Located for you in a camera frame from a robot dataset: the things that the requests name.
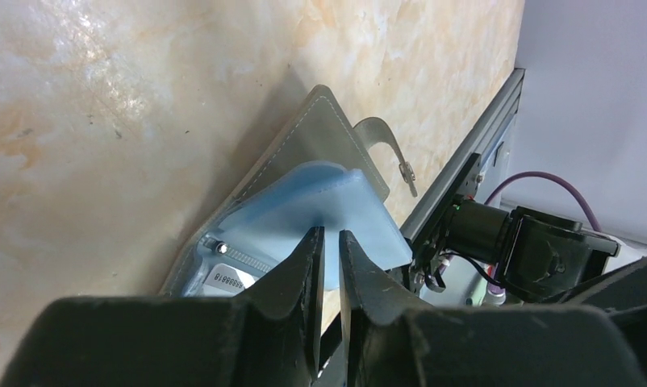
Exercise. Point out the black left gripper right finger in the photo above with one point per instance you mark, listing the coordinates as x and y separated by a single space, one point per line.
393 338

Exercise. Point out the grey-green leather card holder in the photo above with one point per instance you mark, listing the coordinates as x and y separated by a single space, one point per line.
318 131

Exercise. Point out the blue card in holder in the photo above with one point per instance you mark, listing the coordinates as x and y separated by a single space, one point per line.
258 234

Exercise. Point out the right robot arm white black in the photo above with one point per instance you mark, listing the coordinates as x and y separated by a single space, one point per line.
533 256

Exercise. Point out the aluminium frame rail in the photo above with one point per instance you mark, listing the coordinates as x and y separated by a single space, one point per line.
483 139

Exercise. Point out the white VIP card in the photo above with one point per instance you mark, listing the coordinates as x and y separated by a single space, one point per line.
226 281

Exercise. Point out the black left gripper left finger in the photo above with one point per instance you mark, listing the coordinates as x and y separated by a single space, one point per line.
267 335

